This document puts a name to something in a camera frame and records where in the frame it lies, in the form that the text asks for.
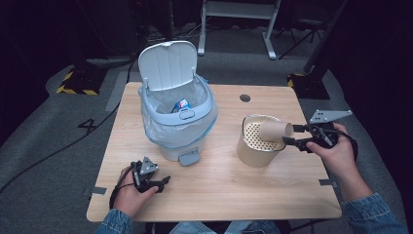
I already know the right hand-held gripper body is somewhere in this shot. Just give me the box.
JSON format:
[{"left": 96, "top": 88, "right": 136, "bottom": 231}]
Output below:
[{"left": 303, "top": 109, "right": 354, "bottom": 154}]

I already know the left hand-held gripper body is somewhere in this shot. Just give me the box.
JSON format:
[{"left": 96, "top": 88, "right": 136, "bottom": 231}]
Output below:
[{"left": 131, "top": 156, "right": 161, "bottom": 194}]

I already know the brown paper cup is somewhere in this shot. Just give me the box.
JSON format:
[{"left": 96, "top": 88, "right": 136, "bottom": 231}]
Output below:
[{"left": 259, "top": 118, "right": 295, "bottom": 142}]

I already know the beige strainer bucket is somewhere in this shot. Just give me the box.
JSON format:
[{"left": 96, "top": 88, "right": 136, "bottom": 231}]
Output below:
[{"left": 236, "top": 113, "right": 288, "bottom": 169}]

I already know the white and blue pedal bin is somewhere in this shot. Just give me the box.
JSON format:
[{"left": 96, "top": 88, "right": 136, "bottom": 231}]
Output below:
[{"left": 137, "top": 40, "right": 219, "bottom": 168}]

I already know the colourful snack carton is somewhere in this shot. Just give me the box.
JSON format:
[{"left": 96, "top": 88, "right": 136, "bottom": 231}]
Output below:
[{"left": 170, "top": 97, "right": 191, "bottom": 114}]

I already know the person's left hand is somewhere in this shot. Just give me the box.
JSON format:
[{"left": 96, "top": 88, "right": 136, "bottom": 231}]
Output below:
[{"left": 112, "top": 166, "right": 160, "bottom": 218}]

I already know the person's right hand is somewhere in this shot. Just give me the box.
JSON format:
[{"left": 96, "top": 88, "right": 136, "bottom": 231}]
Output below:
[{"left": 305, "top": 122, "right": 358, "bottom": 187}]

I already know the black stand with slanted pole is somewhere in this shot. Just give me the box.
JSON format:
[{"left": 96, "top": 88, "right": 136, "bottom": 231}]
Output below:
[{"left": 286, "top": 0, "right": 349, "bottom": 100}]

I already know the translucent plastic bin liner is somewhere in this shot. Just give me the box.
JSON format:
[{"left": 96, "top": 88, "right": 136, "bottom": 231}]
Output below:
[{"left": 139, "top": 76, "right": 219, "bottom": 151}]

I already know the grey tape strip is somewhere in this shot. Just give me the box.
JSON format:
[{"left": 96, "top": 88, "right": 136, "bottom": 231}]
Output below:
[
  {"left": 319, "top": 178, "right": 339, "bottom": 189},
  {"left": 83, "top": 186, "right": 108, "bottom": 196}
]

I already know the black tripod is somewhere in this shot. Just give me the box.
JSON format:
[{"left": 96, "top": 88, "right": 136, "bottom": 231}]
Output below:
[{"left": 275, "top": 16, "right": 326, "bottom": 60}]

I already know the black stand base hazard tape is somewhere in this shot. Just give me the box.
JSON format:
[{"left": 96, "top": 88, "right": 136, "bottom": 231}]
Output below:
[{"left": 56, "top": 64, "right": 109, "bottom": 97}]

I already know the left hand-held gripper cable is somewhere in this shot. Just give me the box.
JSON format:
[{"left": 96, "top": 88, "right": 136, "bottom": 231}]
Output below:
[{"left": 108, "top": 164, "right": 135, "bottom": 211}]

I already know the hand-held gripper cable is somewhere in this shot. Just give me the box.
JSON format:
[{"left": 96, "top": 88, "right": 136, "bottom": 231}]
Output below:
[
  {"left": 319, "top": 128, "right": 359, "bottom": 163},
  {"left": 108, "top": 164, "right": 135, "bottom": 211}
]

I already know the right hand-held gripper cable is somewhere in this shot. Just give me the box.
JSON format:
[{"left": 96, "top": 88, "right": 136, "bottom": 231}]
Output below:
[{"left": 319, "top": 128, "right": 359, "bottom": 163}]

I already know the long black floor cable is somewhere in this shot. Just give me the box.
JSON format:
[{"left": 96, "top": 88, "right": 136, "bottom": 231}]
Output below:
[{"left": 0, "top": 48, "right": 137, "bottom": 194}]

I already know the bundle of floor cables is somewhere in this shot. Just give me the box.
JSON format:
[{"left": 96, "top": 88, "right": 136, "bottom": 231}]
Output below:
[{"left": 142, "top": 22, "right": 204, "bottom": 51}]

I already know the white metal desk frame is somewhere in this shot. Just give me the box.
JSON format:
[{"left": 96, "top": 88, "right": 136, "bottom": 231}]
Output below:
[{"left": 197, "top": 0, "right": 282, "bottom": 60}]

